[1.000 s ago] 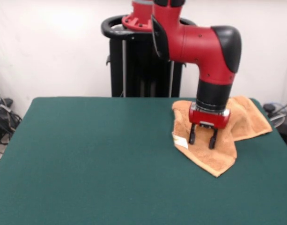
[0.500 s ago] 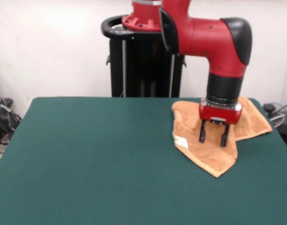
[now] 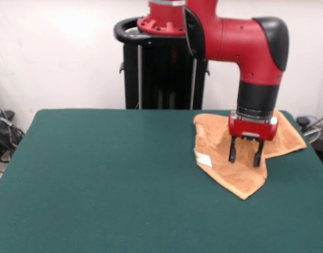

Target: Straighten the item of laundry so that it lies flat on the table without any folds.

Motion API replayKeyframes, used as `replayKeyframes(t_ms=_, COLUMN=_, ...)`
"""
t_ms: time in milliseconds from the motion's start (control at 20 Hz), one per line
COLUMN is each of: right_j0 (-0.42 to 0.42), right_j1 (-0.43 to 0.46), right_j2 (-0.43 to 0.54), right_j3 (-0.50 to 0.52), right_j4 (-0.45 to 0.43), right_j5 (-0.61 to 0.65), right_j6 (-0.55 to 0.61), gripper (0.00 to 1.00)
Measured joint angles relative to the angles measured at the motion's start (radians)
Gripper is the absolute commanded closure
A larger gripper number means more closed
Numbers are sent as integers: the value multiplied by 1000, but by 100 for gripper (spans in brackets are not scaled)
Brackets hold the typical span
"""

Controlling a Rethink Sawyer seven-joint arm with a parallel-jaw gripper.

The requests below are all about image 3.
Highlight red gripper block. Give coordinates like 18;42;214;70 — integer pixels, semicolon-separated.
228;111;279;168

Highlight tan terry towel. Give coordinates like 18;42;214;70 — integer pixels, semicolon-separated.
193;110;308;201

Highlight grey round base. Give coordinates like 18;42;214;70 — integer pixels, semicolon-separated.
303;125;322;144

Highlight dark green table cloth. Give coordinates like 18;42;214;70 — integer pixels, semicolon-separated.
0;109;323;253

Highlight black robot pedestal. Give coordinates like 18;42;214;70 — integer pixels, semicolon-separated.
113;17;211;110

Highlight black floor cable tangle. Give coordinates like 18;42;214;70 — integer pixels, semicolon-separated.
0;84;25;164

